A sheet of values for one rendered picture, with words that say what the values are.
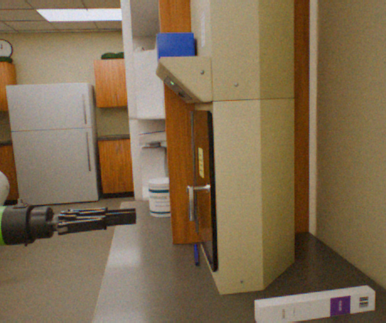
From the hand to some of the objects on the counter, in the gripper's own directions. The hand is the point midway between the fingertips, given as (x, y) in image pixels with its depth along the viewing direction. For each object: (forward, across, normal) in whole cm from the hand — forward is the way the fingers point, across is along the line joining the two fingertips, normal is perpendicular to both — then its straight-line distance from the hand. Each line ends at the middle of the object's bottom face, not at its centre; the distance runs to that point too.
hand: (121, 216), depth 90 cm
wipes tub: (+13, +69, +22) cm, 74 cm away
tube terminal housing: (+35, +10, +20) cm, 42 cm away
